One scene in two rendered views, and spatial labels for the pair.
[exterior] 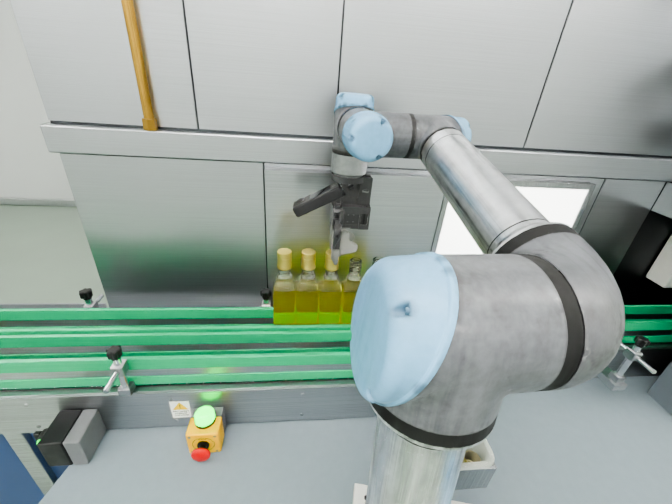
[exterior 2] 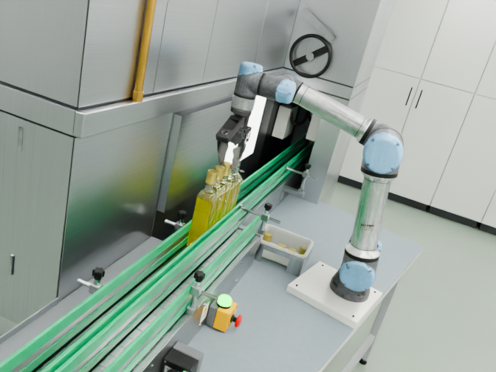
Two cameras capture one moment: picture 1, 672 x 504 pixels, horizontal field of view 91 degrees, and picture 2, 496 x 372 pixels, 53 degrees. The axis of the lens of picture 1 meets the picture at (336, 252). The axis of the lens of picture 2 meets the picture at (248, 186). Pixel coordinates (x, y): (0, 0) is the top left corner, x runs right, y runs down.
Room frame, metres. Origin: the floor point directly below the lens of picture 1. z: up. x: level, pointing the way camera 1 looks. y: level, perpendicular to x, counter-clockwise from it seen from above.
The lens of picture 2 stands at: (-0.04, 1.46, 1.72)
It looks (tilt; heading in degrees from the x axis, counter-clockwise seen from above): 21 degrees down; 293
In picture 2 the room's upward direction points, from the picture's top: 14 degrees clockwise
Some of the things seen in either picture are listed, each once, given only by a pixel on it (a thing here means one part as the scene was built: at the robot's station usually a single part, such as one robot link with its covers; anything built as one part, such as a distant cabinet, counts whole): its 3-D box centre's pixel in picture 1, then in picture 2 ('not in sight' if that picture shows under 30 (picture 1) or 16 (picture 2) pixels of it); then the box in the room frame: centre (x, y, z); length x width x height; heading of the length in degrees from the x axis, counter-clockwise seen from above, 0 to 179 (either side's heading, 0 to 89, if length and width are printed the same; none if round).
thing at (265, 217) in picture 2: not in sight; (259, 216); (0.59, -0.15, 0.95); 0.17 x 0.03 x 0.12; 8
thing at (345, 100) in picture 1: (353, 124); (249, 80); (0.69, -0.01, 1.45); 0.09 x 0.08 x 0.11; 10
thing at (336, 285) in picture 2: not in sight; (353, 279); (0.19, -0.24, 0.83); 0.15 x 0.15 x 0.10
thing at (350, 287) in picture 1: (350, 310); (224, 203); (0.70, -0.05, 0.99); 0.06 x 0.06 x 0.21; 8
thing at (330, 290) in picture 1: (328, 309); (216, 207); (0.69, 0.01, 0.99); 0.06 x 0.06 x 0.21; 7
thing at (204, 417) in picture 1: (204, 415); (224, 300); (0.46, 0.27, 0.84); 0.04 x 0.04 x 0.03
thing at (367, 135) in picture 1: (373, 134); (278, 88); (0.60, -0.05, 1.45); 0.11 x 0.11 x 0.08; 10
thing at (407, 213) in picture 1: (426, 234); (222, 139); (0.86, -0.25, 1.15); 0.90 x 0.03 x 0.34; 98
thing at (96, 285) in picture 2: (96, 306); (88, 288); (0.68, 0.63, 0.94); 0.07 x 0.04 x 0.13; 8
